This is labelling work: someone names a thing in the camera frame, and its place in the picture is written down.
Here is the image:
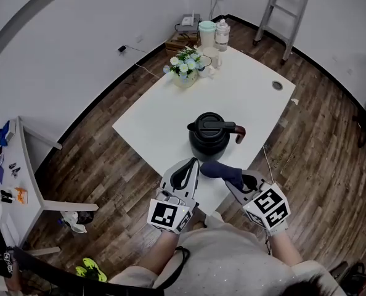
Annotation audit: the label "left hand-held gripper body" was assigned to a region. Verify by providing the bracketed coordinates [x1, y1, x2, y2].
[147, 188, 200, 236]

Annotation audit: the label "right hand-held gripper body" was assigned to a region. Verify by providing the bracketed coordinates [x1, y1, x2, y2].
[243, 182, 291, 231]

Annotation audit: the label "dark blue cloth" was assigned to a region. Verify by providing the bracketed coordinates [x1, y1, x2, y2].
[200, 161, 245, 191]

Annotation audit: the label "black kettle with brown handle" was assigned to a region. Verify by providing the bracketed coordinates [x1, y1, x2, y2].
[187, 112, 247, 163]

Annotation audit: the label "person's right forearm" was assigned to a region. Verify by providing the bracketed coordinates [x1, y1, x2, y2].
[268, 223, 304, 268]

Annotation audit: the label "person's left forearm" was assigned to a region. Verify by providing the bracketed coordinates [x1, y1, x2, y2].
[138, 229, 180, 276]

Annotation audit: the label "person's beige shirt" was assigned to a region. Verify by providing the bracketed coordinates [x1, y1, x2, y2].
[108, 213, 348, 296]

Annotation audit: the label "yellow-green shoes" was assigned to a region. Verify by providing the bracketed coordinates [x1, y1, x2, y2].
[75, 257, 108, 283]

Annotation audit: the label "white plastic bag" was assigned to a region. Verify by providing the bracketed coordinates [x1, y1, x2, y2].
[60, 210, 88, 234]

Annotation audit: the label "black bag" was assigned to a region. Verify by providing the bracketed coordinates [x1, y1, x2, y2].
[328, 260, 366, 293]

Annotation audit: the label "small white cup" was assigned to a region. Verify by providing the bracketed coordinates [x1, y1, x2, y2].
[198, 65, 216, 79]

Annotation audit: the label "black curved bar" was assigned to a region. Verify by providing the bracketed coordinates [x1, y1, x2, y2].
[12, 247, 165, 296]

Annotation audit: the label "potted white and blue flowers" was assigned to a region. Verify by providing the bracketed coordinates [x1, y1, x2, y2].
[163, 45, 213, 89]

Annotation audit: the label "brown cardboard box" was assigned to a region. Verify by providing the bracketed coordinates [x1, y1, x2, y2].
[165, 31, 201, 57]

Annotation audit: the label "white container with mint lid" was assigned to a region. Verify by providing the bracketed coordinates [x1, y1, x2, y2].
[198, 20, 217, 51]

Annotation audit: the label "clear glass jar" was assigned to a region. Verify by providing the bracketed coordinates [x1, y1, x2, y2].
[214, 18, 231, 52]

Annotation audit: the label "grey side table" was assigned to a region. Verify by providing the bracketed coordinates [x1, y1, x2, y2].
[0, 115, 99, 256]

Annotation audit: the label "grey device box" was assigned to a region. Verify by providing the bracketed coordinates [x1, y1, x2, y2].
[177, 14, 201, 33]

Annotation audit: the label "white router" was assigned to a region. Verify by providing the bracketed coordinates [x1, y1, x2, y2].
[181, 10, 201, 27]

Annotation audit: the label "black and white small device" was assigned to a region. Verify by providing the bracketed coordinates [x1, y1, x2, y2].
[0, 189, 15, 204]

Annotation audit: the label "grey step ladder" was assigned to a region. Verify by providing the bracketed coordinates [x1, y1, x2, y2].
[252, 0, 314, 66]

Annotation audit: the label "blue glove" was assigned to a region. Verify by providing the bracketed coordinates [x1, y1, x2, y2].
[0, 120, 11, 147]

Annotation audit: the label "thin white cable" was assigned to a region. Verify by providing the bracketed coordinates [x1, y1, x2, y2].
[262, 144, 277, 183]

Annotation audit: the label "black bag strap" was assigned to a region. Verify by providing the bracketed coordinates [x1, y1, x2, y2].
[156, 245, 191, 290]

